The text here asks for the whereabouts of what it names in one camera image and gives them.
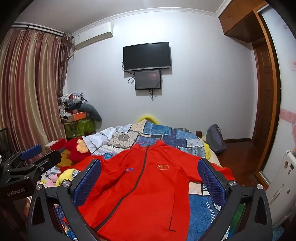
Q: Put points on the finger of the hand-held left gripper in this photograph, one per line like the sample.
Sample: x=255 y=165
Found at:
x=46 y=162
x=31 y=151

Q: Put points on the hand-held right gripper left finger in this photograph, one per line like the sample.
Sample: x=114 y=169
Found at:
x=89 y=179

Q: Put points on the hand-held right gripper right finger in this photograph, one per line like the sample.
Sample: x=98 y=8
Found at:
x=211 y=179

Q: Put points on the red zip jacket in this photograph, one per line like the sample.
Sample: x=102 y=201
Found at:
x=143 y=199

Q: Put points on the pile of clothes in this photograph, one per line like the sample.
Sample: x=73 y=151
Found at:
x=70 y=102

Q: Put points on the red and white box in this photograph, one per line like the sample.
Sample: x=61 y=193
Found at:
x=55 y=145

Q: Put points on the yellow plush toy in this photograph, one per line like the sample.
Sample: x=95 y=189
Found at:
x=66 y=174

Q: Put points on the red plush toy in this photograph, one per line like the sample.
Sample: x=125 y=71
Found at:
x=76 y=150

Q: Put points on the yellow bed sheet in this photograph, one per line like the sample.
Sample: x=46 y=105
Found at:
x=206 y=148

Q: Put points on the grey backpack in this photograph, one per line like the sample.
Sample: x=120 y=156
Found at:
x=215 y=139

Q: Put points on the white shirt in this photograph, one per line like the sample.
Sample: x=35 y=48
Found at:
x=101 y=137

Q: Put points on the orange box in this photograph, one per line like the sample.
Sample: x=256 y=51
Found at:
x=77 y=116

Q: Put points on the striped brown curtain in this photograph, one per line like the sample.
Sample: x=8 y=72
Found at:
x=30 y=88

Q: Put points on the blue patchwork blanket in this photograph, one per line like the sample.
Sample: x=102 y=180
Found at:
x=161 y=134

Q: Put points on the white appliance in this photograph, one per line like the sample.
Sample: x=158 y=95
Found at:
x=283 y=185

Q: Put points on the yellow pillow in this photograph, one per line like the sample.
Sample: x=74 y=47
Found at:
x=148 y=117

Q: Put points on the wooden door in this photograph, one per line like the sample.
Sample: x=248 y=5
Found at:
x=266 y=104

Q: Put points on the white air conditioner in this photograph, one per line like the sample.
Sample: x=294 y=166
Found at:
x=92 y=34

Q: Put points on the frosted sliding wardrobe door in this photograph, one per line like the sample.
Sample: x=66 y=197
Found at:
x=285 y=69

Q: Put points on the wooden overhead cabinet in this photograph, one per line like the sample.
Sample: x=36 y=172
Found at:
x=240 y=20

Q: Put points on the small black wall monitor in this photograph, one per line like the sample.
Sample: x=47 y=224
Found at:
x=148 y=79

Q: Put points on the black wall television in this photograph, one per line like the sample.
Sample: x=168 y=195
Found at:
x=146 y=55

